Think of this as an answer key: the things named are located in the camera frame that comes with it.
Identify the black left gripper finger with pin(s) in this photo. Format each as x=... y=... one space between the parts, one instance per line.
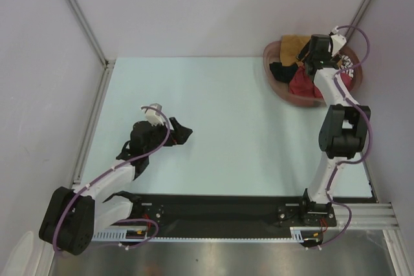
x=177 y=127
x=179 y=137

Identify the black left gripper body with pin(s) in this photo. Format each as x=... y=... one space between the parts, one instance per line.
x=158 y=134

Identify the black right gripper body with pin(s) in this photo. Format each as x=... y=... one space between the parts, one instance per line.
x=308 y=59

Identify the red tank top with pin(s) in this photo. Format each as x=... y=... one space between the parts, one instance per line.
x=302 y=83

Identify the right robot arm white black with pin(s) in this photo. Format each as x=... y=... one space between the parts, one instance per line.
x=343 y=131

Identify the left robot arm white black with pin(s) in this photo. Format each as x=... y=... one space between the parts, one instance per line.
x=75 y=214

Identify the black white striped tank top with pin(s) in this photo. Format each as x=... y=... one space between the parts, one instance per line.
x=344 y=63

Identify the mustard yellow tank top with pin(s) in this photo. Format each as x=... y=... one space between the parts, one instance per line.
x=290 y=47

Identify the pink translucent laundry basket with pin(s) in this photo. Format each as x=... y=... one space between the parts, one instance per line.
x=271 y=54

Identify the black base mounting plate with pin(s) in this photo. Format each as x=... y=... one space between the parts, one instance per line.
x=228 y=217

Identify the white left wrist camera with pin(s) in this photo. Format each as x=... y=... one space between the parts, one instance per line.
x=153 y=115

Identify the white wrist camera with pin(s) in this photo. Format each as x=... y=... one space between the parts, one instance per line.
x=337 y=41
x=153 y=115

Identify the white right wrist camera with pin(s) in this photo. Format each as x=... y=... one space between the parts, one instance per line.
x=337 y=41

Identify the left aluminium corner post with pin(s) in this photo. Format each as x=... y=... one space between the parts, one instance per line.
x=85 y=27

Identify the grey slotted cable duct left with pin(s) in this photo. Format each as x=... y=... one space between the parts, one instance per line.
x=121 y=235

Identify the grey slotted cable duct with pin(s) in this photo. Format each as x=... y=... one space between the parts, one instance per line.
x=121 y=235
x=302 y=234

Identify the grey slotted cable duct right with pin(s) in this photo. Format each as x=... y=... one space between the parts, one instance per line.
x=302 y=234

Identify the aluminium frame rail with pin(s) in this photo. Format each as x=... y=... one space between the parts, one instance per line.
x=373 y=217

